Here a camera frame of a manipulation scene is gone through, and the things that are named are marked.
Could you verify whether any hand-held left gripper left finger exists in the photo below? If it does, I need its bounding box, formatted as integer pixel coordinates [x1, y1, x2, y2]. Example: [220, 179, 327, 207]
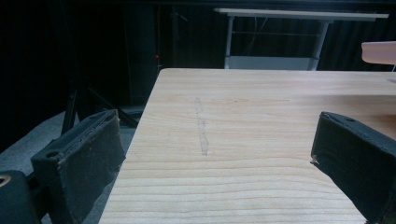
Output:
[30, 108, 127, 224]

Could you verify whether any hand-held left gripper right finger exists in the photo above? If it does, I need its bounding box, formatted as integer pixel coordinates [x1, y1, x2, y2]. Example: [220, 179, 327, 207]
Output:
[310, 111, 396, 224]

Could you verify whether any black metal stand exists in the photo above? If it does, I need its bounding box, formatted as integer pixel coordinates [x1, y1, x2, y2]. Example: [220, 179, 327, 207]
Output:
[60, 62, 139, 135]

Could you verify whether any pink plastic object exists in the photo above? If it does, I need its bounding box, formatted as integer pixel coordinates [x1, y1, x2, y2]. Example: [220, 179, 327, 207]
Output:
[361, 40, 396, 66]

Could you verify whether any white metal-frame table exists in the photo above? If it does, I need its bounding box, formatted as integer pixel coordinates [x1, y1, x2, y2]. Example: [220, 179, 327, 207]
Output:
[213, 7, 390, 71]

